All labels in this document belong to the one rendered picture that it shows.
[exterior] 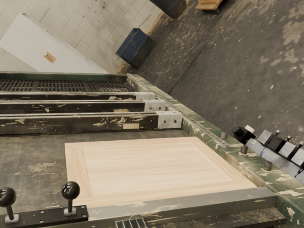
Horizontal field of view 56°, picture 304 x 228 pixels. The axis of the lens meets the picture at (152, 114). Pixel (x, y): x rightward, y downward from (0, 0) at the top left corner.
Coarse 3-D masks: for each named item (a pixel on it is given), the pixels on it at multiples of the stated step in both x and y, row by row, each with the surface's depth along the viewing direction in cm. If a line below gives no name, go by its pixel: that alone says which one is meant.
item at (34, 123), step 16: (112, 112) 136; (128, 112) 138; (144, 112) 140; (160, 112) 142; (176, 112) 144; (0, 128) 117; (16, 128) 119; (32, 128) 121; (48, 128) 123; (64, 128) 125; (80, 128) 128; (96, 128) 130; (112, 128) 132; (144, 128) 137
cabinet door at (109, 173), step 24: (72, 144) 110; (96, 144) 112; (120, 144) 114; (144, 144) 115; (168, 144) 118; (192, 144) 120; (72, 168) 92; (96, 168) 94; (120, 168) 95; (144, 168) 97; (168, 168) 98; (192, 168) 99; (216, 168) 101; (96, 192) 81; (120, 192) 82; (144, 192) 82; (168, 192) 83; (192, 192) 84
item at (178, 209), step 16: (224, 192) 82; (240, 192) 82; (256, 192) 83; (272, 192) 84; (96, 208) 70; (112, 208) 71; (128, 208) 71; (144, 208) 72; (160, 208) 72; (176, 208) 73; (192, 208) 74; (208, 208) 76; (224, 208) 77; (240, 208) 79; (256, 208) 81; (64, 224) 64; (80, 224) 65; (96, 224) 66; (112, 224) 68
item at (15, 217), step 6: (0, 192) 54; (6, 192) 54; (12, 192) 54; (0, 198) 53; (6, 198) 53; (12, 198) 54; (0, 204) 53; (6, 204) 54; (12, 210) 59; (6, 216) 62; (12, 216) 60; (18, 216) 62; (6, 222) 61; (12, 222) 61
